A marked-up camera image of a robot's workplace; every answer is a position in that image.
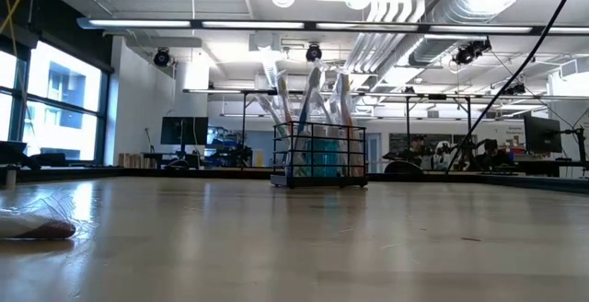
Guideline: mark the long ceiling light strip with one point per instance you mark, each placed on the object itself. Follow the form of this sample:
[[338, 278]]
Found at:
[[138, 23]]

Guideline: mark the dark framed window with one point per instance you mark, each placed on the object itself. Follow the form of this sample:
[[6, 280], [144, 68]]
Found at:
[[60, 122]]

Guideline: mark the wooden blocks stack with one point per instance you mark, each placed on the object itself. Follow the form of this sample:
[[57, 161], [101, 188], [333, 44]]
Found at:
[[131, 160]]

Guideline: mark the black computer monitor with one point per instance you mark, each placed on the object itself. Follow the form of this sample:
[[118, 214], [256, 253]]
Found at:
[[543, 134], [184, 130]]

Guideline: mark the pink wrapped toothbrush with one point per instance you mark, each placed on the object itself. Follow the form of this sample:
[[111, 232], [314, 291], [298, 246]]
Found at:
[[352, 145]]

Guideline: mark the white ceiling vent duct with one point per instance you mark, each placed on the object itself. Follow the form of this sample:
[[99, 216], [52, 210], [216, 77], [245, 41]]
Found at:
[[266, 44]]

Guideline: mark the black workstation frame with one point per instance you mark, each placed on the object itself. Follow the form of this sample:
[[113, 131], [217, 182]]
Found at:
[[407, 122], [244, 108]]

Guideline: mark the black ceiling track light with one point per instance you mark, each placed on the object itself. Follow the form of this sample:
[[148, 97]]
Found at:
[[471, 51], [314, 52], [513, 89], [162, 57]]

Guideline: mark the blue mouthwash bottle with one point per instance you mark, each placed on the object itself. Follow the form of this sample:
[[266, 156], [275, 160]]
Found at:
[[318, 159], [332, 159]]

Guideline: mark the white green toothbrush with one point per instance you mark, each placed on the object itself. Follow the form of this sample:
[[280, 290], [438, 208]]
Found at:
[[269, 113]]

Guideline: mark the black aluminium table frame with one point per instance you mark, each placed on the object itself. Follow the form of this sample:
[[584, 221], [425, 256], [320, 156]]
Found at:
[[221, 173]]

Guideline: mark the maroon wrapped toothbrush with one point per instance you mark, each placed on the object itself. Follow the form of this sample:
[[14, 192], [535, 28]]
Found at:
[[41, 230]]

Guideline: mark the blue toothbrush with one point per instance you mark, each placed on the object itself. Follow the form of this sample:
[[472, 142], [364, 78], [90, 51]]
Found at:
[[308, 104]]

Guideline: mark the clear toothbrush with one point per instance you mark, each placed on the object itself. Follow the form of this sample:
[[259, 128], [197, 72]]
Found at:
[[341, 95]]

